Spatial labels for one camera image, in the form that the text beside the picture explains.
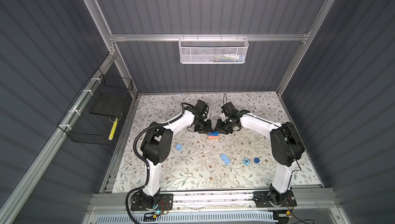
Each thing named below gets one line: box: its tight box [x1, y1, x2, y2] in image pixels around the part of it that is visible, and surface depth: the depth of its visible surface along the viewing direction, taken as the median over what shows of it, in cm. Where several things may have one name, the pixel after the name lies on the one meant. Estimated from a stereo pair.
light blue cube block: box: [175, 143, 183, 152], surface depth 93 cm
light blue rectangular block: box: [219, 153, 231, 165], surface depth 88 cm
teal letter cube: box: [242, 158, 251, 166], surface depth 87 cm
